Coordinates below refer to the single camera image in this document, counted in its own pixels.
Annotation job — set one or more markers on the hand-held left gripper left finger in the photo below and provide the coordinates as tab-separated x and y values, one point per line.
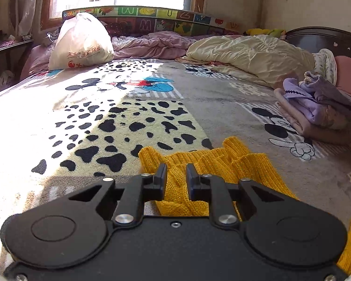
162	178

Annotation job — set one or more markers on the white patterned cloth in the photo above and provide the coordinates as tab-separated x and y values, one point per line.
324	64

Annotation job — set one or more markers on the dark wooden headboard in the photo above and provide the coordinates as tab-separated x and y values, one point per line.
318	36

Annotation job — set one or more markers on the pink folded cloth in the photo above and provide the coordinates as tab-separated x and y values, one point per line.
307	126

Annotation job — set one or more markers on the pink quilt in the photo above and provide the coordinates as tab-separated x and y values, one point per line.
152	45

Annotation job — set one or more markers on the cartoon printed blanket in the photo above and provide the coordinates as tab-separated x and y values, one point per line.
105	117

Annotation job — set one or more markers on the pink pillow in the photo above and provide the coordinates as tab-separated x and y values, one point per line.
349	73

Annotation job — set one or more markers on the colourful alphabet foam mat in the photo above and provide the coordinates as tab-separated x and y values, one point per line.
152	17

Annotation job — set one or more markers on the sheer curtain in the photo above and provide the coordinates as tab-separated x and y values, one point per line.
20	3

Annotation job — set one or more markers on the white plastic bag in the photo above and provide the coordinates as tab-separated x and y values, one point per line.
79	41

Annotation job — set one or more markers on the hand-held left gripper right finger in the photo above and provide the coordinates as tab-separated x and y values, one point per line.
190	178

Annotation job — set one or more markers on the cream quilt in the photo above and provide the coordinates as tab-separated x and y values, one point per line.
251	55

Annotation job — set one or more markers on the purple garment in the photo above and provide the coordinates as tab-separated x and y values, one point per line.
318	99

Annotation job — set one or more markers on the yellow knitted sweater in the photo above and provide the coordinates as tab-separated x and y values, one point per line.
216	161

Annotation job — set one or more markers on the yellow green plush toy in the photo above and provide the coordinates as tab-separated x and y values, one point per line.
266	31

